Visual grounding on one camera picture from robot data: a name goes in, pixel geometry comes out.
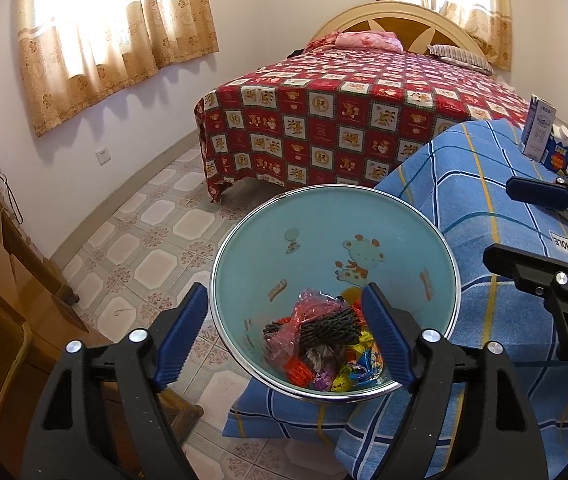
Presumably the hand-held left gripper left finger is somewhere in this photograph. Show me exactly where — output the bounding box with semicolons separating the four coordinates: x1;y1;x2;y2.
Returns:
21;282;209;480

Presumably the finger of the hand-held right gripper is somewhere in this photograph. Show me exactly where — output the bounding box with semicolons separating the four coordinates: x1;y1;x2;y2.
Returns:
482;243;568;303
506;169;568;226

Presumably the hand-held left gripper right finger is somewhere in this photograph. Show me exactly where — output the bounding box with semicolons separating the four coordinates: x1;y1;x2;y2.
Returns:
361;282;549;480

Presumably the blue candy wrapper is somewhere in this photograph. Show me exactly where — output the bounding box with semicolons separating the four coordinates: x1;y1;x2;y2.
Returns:
346;347;387;386

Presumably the black foam net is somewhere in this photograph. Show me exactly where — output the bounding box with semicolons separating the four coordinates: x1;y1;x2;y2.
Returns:
263;308;365;346

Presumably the printed wrapper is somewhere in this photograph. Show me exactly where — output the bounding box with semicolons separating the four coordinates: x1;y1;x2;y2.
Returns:
306;342;345;376

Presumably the red foam net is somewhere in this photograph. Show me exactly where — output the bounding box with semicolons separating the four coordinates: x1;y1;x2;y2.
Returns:
284;355;315;386

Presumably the teal cartoon print basin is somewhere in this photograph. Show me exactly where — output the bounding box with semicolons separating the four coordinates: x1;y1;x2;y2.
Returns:
210;185;460;403

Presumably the blue carton with white cap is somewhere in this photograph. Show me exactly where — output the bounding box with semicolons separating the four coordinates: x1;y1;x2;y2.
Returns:
544;116;568;171

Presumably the blue plaid cloth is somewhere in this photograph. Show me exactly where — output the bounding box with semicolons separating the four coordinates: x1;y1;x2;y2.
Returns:
221;119;568;480

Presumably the white drink carton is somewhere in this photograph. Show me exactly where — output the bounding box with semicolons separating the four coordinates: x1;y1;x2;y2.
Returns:
518;95;559;162

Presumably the wooden cabinet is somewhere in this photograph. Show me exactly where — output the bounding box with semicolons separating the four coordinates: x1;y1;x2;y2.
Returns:
0;210;90;378

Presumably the striped pillow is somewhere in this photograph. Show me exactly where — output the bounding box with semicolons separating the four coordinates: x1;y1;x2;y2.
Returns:
428;44;494;75

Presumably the narrow beige patterned curtain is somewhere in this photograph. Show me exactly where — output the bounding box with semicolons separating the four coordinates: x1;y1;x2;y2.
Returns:
366;0;514;72

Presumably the pink pillow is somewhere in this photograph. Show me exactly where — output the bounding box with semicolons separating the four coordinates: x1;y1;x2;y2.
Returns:
331;30;405;52

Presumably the cream wooden bed headboard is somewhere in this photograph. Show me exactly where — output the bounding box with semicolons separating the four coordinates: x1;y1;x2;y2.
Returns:
309;1;494;58

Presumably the bed with red patterned cover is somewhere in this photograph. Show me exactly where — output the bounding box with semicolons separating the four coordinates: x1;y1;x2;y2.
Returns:
194;50;568;203

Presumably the wide beige patterned curtain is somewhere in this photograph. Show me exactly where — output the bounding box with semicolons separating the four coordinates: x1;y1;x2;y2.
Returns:
16;0;222;138

